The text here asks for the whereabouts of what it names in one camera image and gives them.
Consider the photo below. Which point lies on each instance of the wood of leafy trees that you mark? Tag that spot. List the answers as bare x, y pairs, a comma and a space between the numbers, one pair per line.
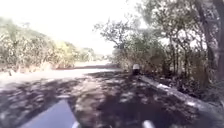
150, 46

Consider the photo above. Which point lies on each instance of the pale dirt road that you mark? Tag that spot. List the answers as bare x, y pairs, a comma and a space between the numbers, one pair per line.
110, 96

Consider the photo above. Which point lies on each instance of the row of dry bushes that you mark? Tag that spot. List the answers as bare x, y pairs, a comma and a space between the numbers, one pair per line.
36, 50

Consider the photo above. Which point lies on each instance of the short white-topped post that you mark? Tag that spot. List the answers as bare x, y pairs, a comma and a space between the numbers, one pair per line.
136, 68

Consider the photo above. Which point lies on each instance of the grey stone kerb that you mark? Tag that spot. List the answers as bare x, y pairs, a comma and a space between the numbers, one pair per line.
173, 93

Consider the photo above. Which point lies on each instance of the thick dark tree trunk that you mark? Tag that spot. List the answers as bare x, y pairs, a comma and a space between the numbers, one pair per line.
215, 40

